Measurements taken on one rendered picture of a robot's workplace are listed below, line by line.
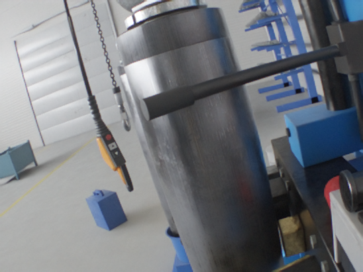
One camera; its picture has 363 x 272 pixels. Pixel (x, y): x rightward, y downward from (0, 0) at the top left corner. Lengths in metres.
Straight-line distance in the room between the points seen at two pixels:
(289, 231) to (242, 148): 0.24
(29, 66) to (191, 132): 12.68
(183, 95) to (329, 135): 0.48
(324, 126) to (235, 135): 0.28
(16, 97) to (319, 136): 13.23
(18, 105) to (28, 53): 2.09
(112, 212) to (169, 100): 3.17
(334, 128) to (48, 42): 12.24
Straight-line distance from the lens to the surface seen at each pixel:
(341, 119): 0.81
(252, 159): 0.63
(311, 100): 6.53
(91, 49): 11.98
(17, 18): 13.67
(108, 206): 3.50
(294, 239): 0.76
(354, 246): 0.37
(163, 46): 0.56
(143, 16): 0.61
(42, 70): 12.86
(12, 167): 8.43
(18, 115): 13.78
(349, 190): 0.36
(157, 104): 0.39
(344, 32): 0.61
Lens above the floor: 1.39
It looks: 13 degrees down
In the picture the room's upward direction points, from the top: 17 degrees counter-clockwise
